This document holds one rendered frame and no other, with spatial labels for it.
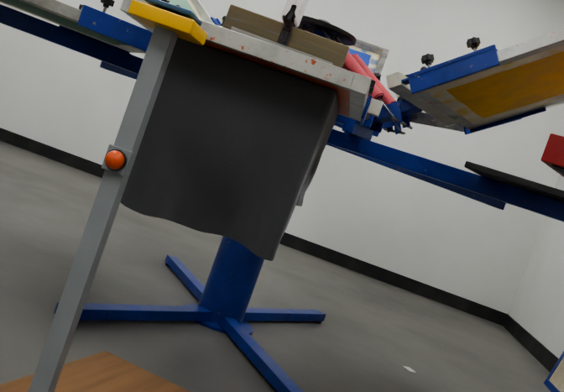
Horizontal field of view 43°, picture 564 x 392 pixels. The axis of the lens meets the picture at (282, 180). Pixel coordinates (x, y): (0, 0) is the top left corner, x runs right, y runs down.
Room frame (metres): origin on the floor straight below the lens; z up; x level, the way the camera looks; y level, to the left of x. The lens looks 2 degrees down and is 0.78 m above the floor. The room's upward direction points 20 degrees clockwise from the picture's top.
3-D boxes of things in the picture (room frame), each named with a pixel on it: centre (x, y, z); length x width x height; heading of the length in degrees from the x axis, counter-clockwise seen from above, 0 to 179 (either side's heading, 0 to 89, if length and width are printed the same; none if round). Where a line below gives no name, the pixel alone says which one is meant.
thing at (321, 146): (1.91, -0.05, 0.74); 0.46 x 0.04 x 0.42; 175
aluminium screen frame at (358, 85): (1.98, 0.15, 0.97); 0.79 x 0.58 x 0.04; 175
